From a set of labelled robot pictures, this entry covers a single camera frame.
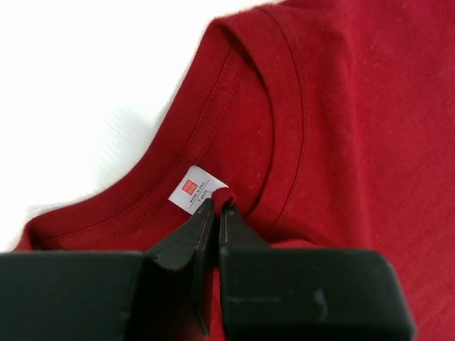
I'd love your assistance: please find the white neck label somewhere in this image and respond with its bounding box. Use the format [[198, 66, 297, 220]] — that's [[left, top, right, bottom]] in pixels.
[[168, 165, 228, 215]]

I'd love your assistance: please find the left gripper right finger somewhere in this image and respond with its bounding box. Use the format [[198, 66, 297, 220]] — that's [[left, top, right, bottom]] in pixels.
[[219, 205, 417, 340]]

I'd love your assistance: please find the red t-shirt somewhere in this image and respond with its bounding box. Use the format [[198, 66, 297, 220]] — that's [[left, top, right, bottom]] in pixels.
[[18, 1, 454, 340]]

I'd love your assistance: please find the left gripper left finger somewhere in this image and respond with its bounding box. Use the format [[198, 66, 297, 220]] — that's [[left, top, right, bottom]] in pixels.
[[1, 201, 215, 340]]

